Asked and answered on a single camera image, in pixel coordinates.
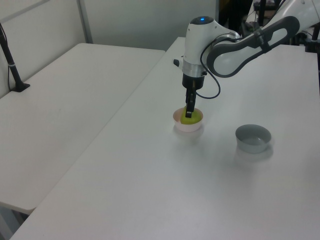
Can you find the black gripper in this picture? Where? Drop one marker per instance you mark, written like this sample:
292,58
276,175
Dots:
197,82

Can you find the green pear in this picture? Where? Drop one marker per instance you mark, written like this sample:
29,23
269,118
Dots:
196,118

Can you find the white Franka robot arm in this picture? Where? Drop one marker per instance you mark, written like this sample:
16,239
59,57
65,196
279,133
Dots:
195,47

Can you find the pink bowl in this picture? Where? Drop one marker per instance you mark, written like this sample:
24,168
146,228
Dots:
187,128

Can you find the grey bowl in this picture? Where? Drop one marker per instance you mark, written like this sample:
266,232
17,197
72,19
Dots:
252,146

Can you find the white side table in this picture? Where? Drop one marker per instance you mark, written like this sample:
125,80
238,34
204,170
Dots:
62,112

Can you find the black tripod stand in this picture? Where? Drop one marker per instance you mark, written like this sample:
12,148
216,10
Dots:
312,42

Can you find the black pole with base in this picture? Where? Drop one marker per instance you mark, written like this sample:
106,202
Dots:
11,65

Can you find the aluminium partition post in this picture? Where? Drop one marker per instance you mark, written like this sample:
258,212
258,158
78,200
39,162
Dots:
85,22

